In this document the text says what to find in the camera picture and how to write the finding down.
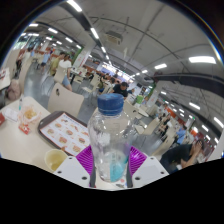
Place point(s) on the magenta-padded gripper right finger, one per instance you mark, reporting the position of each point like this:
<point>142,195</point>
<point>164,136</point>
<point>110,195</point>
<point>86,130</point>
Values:
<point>138,160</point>

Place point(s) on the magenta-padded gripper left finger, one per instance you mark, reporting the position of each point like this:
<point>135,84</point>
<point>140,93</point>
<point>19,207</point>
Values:
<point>85,160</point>

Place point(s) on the clear blue-capped water bottle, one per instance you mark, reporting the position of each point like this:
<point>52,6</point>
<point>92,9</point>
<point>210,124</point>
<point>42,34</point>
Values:
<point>111,140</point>

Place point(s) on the cream plastic cup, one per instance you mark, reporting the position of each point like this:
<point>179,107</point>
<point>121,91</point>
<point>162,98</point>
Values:
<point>55,159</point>

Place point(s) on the cream chair with round hole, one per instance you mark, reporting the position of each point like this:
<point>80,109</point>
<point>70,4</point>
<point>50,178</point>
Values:
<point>65,100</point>

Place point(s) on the red ketchup packet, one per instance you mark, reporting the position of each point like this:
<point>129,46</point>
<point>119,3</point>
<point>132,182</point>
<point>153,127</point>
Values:
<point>24,128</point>

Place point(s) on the bag of fries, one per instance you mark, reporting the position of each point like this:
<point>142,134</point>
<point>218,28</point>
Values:
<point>29,115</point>

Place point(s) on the small clear bottle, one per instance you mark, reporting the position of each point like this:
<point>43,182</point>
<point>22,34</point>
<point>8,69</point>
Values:
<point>20,103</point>

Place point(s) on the white printed card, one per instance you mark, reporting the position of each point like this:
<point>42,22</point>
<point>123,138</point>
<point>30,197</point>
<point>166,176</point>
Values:
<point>10,114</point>

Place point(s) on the pink backpack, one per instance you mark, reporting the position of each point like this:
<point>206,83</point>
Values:
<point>14,90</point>

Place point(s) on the cream neighbouring table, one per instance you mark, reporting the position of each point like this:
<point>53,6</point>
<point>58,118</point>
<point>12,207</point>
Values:
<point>3,78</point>

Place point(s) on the ceiling lights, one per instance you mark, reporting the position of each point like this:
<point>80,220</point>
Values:
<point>201,59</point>

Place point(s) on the ceiling air conditioner unit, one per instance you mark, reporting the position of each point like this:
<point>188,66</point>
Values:
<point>114,37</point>

